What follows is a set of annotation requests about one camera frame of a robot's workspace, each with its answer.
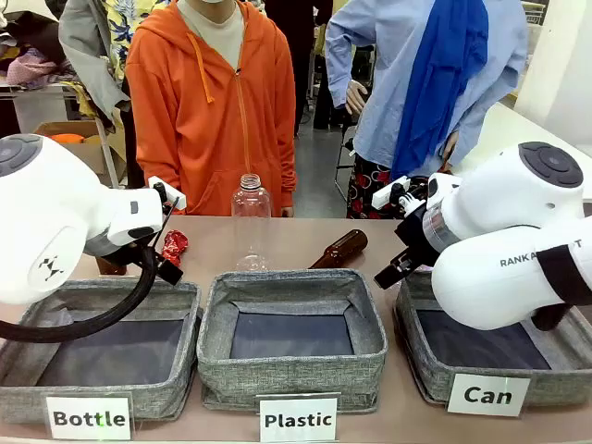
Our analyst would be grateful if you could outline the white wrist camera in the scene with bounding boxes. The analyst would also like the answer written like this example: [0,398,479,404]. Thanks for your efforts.
[147,175,187,210]
[371,176,413,210]

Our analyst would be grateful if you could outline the crushed red can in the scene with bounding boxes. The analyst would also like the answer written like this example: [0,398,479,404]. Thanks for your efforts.
[160,229,190,268]

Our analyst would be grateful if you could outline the pile of mixed clothes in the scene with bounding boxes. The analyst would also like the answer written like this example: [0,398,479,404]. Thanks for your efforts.
[0,9,78,88]

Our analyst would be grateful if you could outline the brown glass bottle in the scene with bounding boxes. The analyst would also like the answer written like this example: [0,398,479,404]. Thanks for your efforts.
[94,255,128,278]
[308,228,369,270]

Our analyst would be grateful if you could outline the light blue mannequin shirt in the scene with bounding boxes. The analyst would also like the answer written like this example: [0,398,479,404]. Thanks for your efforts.
[325,0,529,179]

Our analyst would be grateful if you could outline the black folding chair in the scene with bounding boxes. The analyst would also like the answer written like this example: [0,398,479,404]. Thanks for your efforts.
[334,123,358,198]

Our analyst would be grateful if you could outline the yellow floral shirt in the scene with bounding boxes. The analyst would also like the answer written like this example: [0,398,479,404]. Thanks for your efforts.
[102,0,173,85]

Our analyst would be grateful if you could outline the cardboard box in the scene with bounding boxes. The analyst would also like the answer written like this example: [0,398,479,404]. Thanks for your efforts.
[32,120,127,188]

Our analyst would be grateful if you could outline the orange zip hoodie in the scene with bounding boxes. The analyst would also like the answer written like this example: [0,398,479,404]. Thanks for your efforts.
[124,0,298,217]

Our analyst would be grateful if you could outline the grey fabric basket Bottle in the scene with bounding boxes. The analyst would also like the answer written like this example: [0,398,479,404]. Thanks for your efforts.
[0,277,204,423]

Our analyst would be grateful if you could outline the white Plastic label sign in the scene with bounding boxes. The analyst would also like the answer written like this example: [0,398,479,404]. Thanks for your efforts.
[256,392,342,444]

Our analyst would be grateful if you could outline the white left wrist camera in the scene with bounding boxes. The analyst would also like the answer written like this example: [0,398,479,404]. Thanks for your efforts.
[147,175,187,210]

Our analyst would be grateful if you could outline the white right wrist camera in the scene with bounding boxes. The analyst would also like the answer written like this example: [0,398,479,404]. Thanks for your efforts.
[371,176,413,210]

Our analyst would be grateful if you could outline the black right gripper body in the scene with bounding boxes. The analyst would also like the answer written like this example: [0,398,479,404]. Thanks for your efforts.
[392,202,441,275]

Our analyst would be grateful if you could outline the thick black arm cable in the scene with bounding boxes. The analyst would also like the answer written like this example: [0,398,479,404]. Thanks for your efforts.
[0,198,180,344]

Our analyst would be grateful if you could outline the white clothes table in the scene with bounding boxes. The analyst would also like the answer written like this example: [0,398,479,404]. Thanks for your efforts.
[0,80,127,191]

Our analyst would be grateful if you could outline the clear plastic bottle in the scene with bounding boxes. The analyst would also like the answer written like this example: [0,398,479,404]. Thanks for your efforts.
[230,173,272,273]

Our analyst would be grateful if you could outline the mannequin hand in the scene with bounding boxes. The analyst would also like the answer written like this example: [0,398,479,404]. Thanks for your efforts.
[439,130,462,173]
[344,80,369,117]

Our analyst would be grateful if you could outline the royal blue scarf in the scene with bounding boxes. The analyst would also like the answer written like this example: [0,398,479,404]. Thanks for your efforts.
[389,0,490,182]

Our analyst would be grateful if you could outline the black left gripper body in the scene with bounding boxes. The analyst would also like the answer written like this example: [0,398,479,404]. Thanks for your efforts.
[133,247,185,287]

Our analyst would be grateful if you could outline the grey jacket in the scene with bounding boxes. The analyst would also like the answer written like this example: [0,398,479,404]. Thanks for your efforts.
[58,0,131,122]

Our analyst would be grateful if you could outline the grey fabric basket Plastic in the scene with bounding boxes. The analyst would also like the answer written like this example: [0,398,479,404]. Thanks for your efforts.
[196,268,389,413]

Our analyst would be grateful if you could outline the grey fabric basket Can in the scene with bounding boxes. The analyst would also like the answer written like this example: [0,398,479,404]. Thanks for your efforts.
[392,270,592,408]

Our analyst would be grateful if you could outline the black red floral skirt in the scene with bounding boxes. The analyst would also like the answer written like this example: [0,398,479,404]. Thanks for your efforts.
[345,154,457,220]

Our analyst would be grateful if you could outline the person left forearm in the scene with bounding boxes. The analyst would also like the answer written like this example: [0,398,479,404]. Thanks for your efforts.
[270,138,298,209]

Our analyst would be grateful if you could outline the white Can label sign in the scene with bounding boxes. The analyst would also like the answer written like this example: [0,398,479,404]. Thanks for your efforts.
[446,372,532,417]

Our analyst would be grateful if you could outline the person right forearm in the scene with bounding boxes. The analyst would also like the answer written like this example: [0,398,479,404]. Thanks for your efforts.
[134,133,186,204]

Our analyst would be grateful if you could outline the white Bottle label sign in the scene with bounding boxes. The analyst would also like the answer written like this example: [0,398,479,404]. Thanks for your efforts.
[44,395,134,441]

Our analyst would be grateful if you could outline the person in black clothes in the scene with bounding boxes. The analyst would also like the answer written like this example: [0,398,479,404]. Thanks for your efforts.
[264,0,335,140]

